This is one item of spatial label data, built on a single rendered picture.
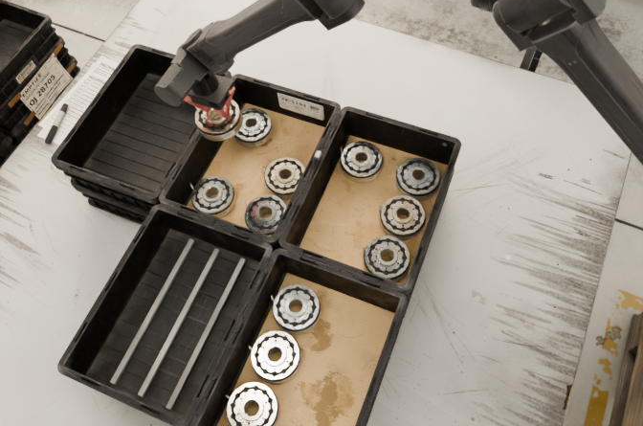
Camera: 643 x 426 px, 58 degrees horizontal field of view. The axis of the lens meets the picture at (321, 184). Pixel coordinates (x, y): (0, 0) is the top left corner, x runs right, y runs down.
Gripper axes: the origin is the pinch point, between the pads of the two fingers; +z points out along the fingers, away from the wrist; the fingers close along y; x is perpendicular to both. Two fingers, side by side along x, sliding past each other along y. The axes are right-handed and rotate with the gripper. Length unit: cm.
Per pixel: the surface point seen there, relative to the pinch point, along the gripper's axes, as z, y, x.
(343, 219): 22.2, 31.1, -5.6
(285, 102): 16.3, 6.3, 17.2
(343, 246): 22.1, 33.9, -11.9
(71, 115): 32, -60, 1
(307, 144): 22.1, 14.5, 10.8
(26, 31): 52, -119, 37
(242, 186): 21.2, 4.6, -6.4
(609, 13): 113, 87, 175
